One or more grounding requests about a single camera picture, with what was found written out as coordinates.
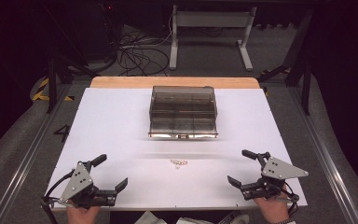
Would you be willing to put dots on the person's right hand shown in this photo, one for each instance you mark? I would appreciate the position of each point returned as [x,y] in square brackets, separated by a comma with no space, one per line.
[273,208]

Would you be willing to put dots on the person's left hand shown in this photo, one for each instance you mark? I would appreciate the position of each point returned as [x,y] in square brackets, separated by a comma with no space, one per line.
[79,215]

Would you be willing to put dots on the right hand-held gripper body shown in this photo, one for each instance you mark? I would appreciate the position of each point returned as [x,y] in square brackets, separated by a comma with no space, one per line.
[279,169]

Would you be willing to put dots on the aluminium floor rail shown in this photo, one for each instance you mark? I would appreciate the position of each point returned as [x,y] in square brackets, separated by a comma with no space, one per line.
[21,168]
[323,155]

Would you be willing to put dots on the white table sheet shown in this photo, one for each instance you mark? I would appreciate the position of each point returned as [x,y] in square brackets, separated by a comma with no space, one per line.
[112,130]

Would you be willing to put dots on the white rounded object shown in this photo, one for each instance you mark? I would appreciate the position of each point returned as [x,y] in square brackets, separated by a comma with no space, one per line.
[234,218]

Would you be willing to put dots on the white metal stand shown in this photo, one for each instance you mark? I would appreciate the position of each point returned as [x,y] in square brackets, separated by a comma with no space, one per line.
[211,19]

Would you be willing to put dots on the clear plastic compartment box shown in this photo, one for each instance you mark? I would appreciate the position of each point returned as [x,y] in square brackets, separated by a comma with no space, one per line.
[182,112]

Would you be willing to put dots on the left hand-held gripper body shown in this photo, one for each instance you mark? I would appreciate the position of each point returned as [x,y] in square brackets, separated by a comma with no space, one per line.
[76,183]

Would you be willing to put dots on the white paper sheet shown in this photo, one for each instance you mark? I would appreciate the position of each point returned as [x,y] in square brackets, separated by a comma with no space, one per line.
[194,221]
[149,218]

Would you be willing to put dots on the black metal stand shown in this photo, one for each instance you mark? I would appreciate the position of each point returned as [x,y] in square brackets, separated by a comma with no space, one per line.
[306,77]
[52,84]

